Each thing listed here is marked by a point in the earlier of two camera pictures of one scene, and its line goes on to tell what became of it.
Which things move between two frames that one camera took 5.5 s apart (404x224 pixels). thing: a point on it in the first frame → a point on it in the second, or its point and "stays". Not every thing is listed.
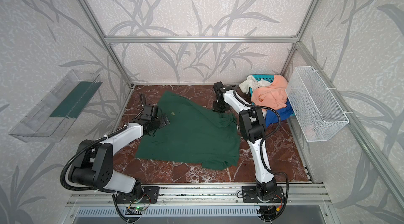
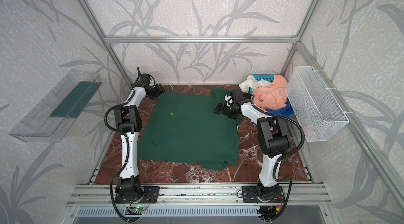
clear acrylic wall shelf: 48,121 stays
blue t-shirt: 272,116 stays
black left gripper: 162,121 → 158,90
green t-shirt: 198,133 stays
